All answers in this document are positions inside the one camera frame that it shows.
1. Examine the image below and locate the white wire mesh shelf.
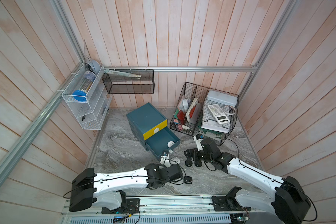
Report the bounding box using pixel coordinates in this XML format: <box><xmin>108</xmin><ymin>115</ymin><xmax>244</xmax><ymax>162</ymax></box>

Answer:
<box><xmin>62</xmin><ymin>64</ymin><xmax>112</xmax><ymax>130</ymax></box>

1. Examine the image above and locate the white oval earphone case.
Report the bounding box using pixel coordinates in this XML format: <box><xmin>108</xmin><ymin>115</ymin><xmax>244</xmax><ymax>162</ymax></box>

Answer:
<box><xmin>169</xmin><ymin>158</ymin><xmax>180</xmax><ymax>164</ymax></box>

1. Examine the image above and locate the white plastic box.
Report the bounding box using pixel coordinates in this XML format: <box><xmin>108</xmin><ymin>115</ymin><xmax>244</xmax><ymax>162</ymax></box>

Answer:
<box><xmin>207</xmin><ymin>90</ymin><xmax>238</xmax><ymax>107</ymax></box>

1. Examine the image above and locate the black mesh wall basket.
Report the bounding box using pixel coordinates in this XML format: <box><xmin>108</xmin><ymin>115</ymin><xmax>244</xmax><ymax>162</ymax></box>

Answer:
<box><xmin>102</xmin><ymin>69</ymin><xmax>155</xmax><ymax>94</ymax></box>

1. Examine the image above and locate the black wire desk organizer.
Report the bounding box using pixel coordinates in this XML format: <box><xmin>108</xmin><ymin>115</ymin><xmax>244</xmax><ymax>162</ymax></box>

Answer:
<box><xmin>169</xmin><ymin>82</ymin><xmax>239</xmax><ymax>146</ymax></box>

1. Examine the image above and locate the yellow drawer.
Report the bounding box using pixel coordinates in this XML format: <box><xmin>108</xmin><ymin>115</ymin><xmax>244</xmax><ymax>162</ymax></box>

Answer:
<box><xmin>143</xmin><ymin>120</ymin><xmax>168</xmax><ymax>140</ymax></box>

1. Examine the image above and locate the teal drawer cabinet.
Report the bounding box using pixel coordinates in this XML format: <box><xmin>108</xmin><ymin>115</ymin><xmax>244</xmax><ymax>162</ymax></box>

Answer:
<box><xmin>127</xmin><ymin>103</ymin><xmax>168</xmax><ymax>151</ymax></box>

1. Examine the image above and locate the red booklet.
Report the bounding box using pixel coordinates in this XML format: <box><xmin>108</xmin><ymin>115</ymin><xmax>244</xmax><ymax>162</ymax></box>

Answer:
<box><xmin>177</xmin><ymin>110</ymin><xmax>186</xmax><ymax>125</ymax></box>

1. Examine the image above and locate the grey blue bowl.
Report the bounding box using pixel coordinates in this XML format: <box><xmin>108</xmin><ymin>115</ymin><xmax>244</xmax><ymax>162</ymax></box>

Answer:
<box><xmin>85</xmin><ymin>59</ymin><xmax>101</xmax><ymax>75</ymax></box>

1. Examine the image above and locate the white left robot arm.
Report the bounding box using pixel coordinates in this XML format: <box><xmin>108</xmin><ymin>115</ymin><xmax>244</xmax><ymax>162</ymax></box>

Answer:
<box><xmin>68</xmin><ymin>163</ymin><xmax>191</xmax><ymax>212</ymax></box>

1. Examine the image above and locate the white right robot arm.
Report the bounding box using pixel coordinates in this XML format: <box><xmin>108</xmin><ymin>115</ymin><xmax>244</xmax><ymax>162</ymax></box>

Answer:
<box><xmin>184</xmin><ymin>135</ymin><xmax>315</xmax><ymax>224</ymax></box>

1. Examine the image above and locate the blue capped clear tube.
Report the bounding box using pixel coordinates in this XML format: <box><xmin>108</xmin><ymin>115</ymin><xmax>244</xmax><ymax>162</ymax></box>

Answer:
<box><xmin>72</xmin><ymin>71</ymin><xmax>96</xmax><ymax>102</ymax></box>

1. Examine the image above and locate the white round earphone case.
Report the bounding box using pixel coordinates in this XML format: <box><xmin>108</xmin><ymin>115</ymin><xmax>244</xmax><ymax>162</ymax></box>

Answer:
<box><xmin>167</xmin><ymin>141</ymin><xmax>175</xmax><ymax>148</ymax></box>

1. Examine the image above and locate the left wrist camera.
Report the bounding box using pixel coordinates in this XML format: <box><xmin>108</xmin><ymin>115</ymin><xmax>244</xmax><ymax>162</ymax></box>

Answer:
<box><xmin>160</xmin><ymin>150</ymin><xmax>173</xmax><ymax>167</ymax></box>

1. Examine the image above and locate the white calculator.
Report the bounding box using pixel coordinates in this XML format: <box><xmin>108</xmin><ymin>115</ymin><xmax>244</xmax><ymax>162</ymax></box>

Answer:
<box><xmin>207</xmin><ymin>104</ymin><xmax>230</xmax><ymax>125</ymax></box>

